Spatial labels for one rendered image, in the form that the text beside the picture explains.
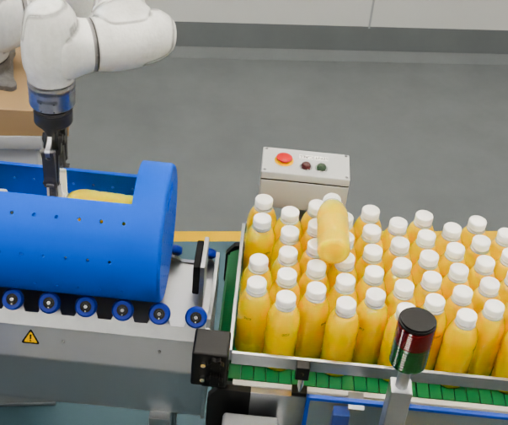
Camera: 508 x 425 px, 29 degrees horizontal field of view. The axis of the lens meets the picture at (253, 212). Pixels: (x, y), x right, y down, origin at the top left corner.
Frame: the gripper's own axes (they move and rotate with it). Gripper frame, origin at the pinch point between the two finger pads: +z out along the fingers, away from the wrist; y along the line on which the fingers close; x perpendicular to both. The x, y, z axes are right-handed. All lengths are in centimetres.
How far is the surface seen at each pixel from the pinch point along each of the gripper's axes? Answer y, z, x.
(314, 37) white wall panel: -283, 105, 63
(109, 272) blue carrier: 19.3, 3.9, 14.2
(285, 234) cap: 0.0, 5.7, 47.6
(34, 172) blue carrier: -8.2, 2.4, -6.9
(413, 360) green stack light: 44, -6, 69
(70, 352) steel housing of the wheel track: 18.6, 27.9, 5.6
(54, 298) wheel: 15.3, 16.1, 2.1
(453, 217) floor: -156, 114, 122
